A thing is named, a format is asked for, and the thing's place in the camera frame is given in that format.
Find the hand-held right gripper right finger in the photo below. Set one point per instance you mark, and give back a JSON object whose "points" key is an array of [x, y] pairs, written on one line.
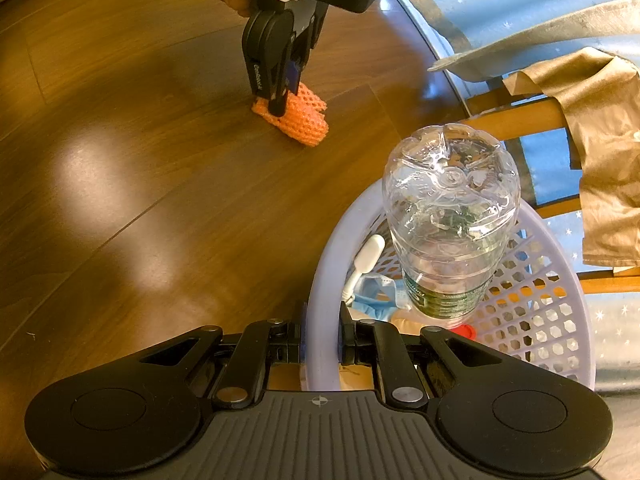
{"points": [[345, 335]]}

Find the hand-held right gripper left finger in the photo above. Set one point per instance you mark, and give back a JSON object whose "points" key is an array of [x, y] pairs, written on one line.
{"points": [[301, 332]]}

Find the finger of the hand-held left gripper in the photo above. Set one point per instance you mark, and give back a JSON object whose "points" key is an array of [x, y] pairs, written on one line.
{"points": [[277, 102], [296, 72]]}

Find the orange foam fruit net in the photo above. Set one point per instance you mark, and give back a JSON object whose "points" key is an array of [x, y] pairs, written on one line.
{"points": [[305, 120]]}

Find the lavender plastic mesh basket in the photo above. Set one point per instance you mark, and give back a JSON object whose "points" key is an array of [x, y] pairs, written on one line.
{"points": [[322, 290]]}

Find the blue face mask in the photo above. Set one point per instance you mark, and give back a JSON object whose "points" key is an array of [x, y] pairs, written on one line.
{"points": [[375, 292]]}

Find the white toothbrush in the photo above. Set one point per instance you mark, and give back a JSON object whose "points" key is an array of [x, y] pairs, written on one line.
{"points": [[370, 250]]}

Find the red bottle cap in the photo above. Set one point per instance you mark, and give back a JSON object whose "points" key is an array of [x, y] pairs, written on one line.
{"points": [[465, 331]]}

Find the clear plastic bottle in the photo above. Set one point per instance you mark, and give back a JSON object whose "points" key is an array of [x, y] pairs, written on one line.
{"points": [[450, 220]]}

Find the wooden chair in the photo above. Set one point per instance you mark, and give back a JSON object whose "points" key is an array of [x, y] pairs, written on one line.
{"points": [[520, 117]]}

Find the grey cloth strip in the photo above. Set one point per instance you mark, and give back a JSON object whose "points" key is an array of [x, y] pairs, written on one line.
{"points": [[550, 30]]}

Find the tan cloth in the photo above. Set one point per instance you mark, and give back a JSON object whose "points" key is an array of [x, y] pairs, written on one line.
{"points": [[610, 185]]}

